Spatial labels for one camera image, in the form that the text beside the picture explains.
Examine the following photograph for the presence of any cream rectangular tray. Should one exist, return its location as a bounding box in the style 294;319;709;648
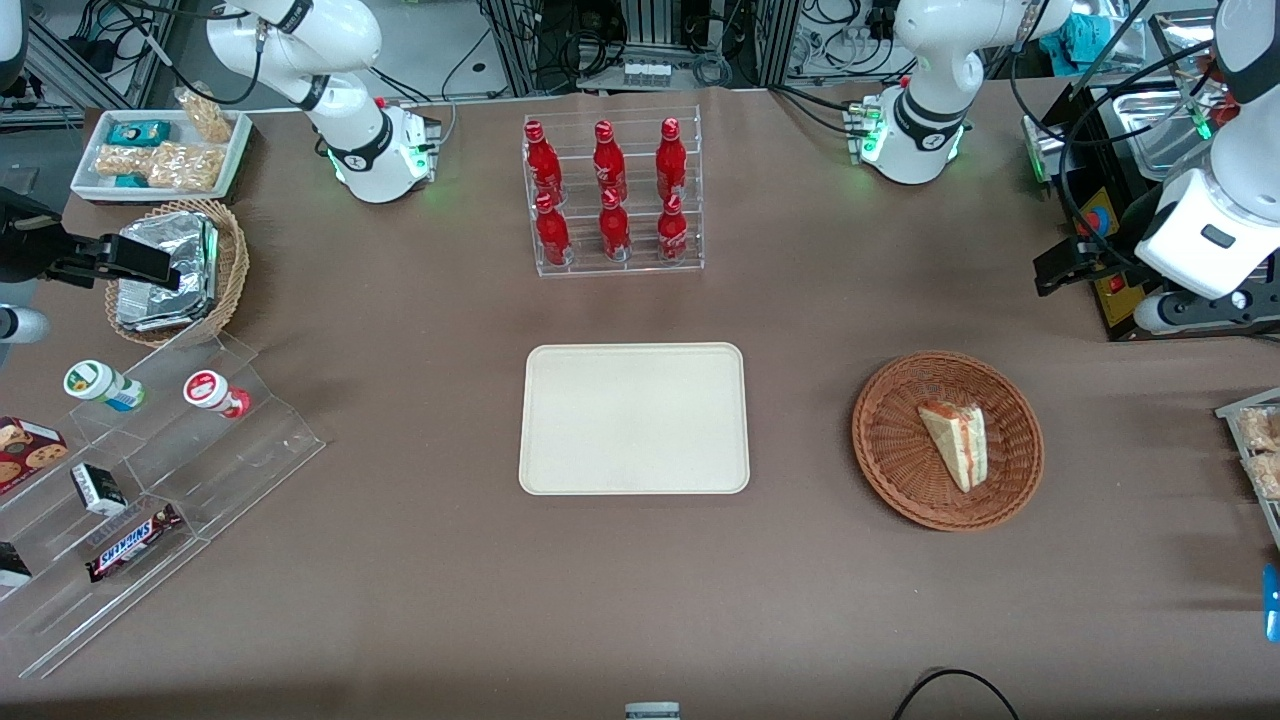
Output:
518;342;751;496

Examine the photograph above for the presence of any red lid yogurt bottle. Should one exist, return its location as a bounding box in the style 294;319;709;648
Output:
183;370;251;419

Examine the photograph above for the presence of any snickers chocolate bar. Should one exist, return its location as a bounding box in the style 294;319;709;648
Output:
85;503;184;584

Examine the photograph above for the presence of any white rectangular snack tray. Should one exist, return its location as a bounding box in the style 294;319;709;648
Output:
70;108;253;204

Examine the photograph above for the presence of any clear acrylic bottle rack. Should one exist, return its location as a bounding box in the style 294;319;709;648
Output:
522;105;705;279

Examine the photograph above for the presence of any round brown wicker basket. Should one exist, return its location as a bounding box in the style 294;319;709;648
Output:
852;350;1045;532

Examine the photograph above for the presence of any black cable loop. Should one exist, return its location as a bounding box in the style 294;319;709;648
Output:
890;668;1021;720

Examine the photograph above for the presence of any red soda bottle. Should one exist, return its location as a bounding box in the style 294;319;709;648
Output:
655;118;691;201
657;193;690;263
535;193;573;267
525;120;564;201
598;188;633;263
593;120;629;201

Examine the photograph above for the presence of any foil wrapped package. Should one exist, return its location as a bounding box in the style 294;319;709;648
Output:
118;212;219;301
115;285;217;333

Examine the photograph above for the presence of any steel food pan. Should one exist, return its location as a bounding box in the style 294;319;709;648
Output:
1110;88;1219;181

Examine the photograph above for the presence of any clear bag of peanuts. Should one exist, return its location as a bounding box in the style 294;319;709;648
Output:
148;142;223;191
95;145;151;179
175;88;233;144

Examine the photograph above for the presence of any red cookie box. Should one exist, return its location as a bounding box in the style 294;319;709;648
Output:
0;416;69;496

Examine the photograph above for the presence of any green lid yogurt bottle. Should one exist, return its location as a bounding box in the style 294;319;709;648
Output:
63;360;146;413

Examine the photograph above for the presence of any small black white box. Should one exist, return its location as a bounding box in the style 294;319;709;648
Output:
70;463;128;518

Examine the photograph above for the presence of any triangle sandwich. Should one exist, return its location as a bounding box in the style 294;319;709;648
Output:
918;400;989;494

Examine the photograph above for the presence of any light tan wicker basket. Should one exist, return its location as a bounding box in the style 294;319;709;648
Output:
105;198;250;349

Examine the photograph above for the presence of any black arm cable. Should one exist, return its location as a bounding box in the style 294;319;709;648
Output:
1008;0;1236;276

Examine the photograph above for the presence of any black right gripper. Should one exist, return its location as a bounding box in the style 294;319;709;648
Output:
0;188;181;291

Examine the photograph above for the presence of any yellow emergency stop box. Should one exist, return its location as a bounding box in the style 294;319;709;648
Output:
1078;185;1151;329

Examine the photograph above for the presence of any metal tray with snacks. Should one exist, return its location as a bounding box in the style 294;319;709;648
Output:
1215;388;1280;551

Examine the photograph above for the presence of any clear acrylic stepped shelf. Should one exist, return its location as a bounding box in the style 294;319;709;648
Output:
0;330;327;681

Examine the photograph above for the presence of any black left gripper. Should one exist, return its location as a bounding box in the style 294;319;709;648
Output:
1034;185;1166;298

